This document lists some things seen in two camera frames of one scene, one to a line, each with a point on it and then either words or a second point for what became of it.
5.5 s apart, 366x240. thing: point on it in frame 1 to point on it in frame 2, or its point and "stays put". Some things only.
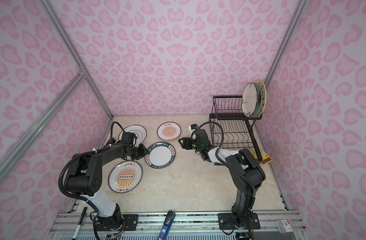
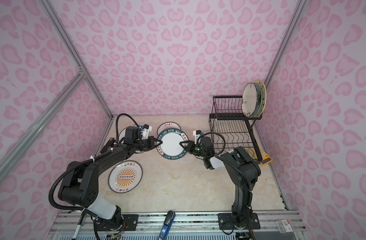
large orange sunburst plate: [125, 176] stays put
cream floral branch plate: [249, 99] stays put
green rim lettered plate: [160, 155] to [171, 148]
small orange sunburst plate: [169, 131] stays put
